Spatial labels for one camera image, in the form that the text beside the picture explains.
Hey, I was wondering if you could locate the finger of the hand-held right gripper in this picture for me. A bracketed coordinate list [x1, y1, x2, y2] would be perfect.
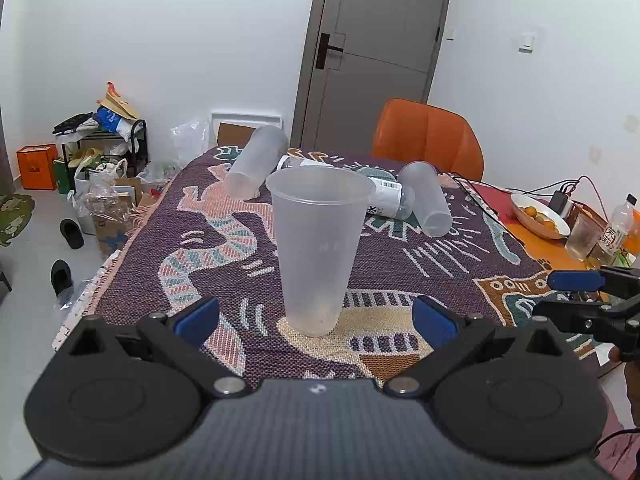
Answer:
[531, 294, 640, 364]
[546, 265, 640, 297]

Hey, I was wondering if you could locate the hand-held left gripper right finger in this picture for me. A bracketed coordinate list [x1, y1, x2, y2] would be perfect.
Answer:
[382, 295, 569, 400]

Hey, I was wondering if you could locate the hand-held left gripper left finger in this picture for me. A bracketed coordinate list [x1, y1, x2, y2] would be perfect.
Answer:
[67, 296, 252, 399]

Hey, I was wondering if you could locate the translucent plastic cup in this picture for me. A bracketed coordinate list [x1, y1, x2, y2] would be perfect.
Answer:
[223, 125, 290, 201]
[397, 160, 454, 239]
[265, 166, 377, 338]

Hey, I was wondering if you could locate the person's right hand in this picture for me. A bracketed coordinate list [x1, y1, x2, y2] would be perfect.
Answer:
[608, 348, 640, 429]

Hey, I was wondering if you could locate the clear drinking glass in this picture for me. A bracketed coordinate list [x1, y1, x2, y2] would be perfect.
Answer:
[564, 214, 601, 262]

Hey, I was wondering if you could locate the orange table mat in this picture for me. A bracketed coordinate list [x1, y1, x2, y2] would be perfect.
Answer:
[467, 181, 623, 283]

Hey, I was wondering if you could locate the yellow-capped drink bottle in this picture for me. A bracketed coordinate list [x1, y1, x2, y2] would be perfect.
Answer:
[597, 193, 640, 267]

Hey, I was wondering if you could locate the printed woven blanket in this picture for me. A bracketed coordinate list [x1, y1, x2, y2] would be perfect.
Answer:
[52, 145, 603, 392]

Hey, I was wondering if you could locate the black power adapter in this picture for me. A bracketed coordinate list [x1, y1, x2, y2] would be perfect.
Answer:
[548, 188, 576, 219]

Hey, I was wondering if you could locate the white bowl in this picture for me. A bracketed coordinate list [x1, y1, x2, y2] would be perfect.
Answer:
[509, 192, 571, 240]

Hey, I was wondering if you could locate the cardboard box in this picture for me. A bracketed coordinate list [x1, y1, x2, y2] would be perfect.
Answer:
[91, 177, 152, 257]

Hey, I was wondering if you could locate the clear bottle with white label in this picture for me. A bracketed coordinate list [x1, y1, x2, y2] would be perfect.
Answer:
[276, 152, 416, 221]

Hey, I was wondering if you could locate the pink clothing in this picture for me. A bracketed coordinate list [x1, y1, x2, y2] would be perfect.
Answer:
[594, 427, 640, 474]

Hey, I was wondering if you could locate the black slipper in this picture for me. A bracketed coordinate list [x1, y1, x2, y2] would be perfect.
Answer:
[50, 258, 76, 295]
[59, 218, 85, 250]

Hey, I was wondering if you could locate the white plastic bag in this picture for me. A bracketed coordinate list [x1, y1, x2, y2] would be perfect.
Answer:
[74, 159, 129, 196]

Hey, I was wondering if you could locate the clear plastic bag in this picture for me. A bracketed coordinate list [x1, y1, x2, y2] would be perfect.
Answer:
[169, 119, 211, 166]

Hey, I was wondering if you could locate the orange chair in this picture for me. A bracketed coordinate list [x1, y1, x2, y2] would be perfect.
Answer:
[370, 98, 485, 182]

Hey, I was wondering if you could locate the black shelf rack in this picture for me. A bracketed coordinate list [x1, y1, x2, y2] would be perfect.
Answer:
[54, 118, 149, 181]

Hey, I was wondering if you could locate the cardboard sheet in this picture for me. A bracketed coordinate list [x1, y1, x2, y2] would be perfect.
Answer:
[216, 122, 257, 147]

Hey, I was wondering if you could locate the green shopping bag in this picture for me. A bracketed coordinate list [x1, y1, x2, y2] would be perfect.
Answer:
[53, 157, 76, 195]

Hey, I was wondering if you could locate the green floor mat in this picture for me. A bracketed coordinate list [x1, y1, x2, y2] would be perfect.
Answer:
[0, 193, 36, 247]

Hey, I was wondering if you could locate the blue and white bag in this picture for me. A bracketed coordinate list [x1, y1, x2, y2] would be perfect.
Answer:
[94, 107, 134, 137]

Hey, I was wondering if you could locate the orange shopping bag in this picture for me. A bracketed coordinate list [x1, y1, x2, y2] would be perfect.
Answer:
[16, 144, 60, 191]

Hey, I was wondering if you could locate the brown paper bag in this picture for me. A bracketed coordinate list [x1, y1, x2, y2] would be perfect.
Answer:
[96, 81, 144, 121]

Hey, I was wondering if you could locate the grey door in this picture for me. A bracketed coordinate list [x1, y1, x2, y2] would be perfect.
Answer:
[292, 0, 456, 150]

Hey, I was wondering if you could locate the red cable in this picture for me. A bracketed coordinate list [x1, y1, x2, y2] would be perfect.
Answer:
[570, 175, 612, 222]

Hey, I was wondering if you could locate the black cable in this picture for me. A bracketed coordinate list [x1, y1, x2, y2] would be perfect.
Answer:
[447, 172, 502, 219]

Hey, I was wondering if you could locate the white frame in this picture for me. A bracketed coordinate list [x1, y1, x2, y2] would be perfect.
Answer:
[209, 112, 284, 147]

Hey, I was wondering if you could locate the black door handle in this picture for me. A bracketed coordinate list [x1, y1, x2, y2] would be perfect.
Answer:
[315, 32, 345, 69]

